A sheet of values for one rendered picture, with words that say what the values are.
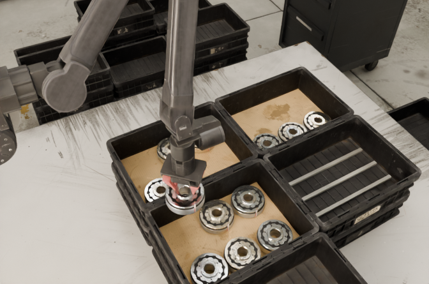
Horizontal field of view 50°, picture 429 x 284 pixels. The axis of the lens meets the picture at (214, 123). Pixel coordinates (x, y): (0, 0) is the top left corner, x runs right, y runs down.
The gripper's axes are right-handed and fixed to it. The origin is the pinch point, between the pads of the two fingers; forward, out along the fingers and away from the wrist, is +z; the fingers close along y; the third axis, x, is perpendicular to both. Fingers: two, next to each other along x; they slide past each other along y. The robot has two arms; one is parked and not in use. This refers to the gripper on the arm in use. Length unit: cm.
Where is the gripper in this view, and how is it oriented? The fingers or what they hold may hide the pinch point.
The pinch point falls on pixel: (184, 188)
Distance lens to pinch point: 120.5
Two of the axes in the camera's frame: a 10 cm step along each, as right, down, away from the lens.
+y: -9.7, -1.9, 1.6
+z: -0.1, 6.9, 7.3
